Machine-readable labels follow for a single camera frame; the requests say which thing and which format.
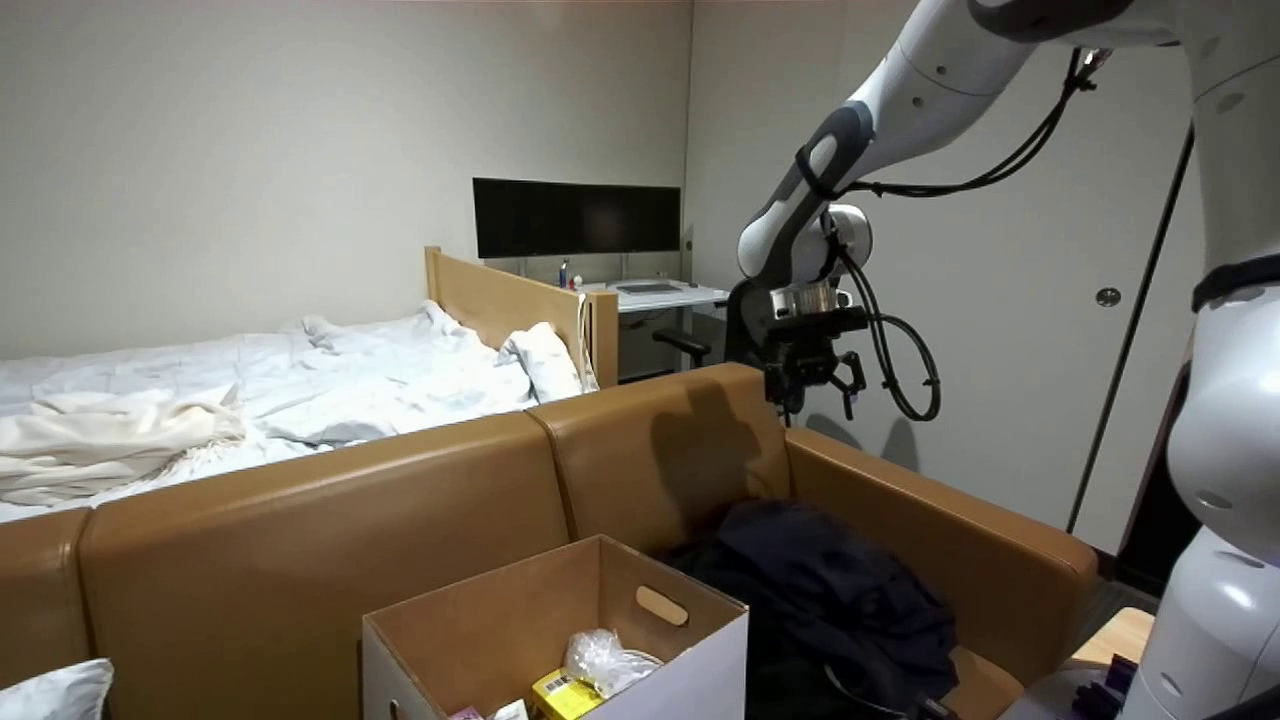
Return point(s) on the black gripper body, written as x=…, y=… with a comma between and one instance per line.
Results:
x=794, y=351

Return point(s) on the black cloth with white stripes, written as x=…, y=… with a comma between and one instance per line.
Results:
x=827, y=584

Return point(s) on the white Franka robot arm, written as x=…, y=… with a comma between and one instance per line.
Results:
x=935, y=82

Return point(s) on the open cardboard box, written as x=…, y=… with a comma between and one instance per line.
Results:
x=533, y=614

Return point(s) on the small yellow box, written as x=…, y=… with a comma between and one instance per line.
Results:
x=566, y=696

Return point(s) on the black office chair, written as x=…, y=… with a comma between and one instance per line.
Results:
x=686, y=351

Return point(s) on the white desk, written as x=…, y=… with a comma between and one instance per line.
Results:
x=663, y=297

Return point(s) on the small bottle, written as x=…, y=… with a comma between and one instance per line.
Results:
x=566, y=274

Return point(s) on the black flat screen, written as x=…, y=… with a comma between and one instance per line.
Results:
x=575, y=219

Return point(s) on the round door knob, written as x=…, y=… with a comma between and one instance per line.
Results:
x=1111, y=297

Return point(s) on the thin black pole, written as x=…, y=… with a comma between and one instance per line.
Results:
x=1135, y=332

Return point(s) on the light wooden bed headboard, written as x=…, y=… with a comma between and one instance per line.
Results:
x=494, y=302

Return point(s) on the clear plastic bag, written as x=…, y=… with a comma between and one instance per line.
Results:
x=609, y=657

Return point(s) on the light wooden stool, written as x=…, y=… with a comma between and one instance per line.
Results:
x=1113, y=636

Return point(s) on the white rumpled bedding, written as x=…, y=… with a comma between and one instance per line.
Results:
x=266, y=385

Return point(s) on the white pillow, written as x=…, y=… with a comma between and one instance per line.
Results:
x=53, y=691

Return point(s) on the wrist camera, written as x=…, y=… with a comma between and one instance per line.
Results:
x=816, y=302

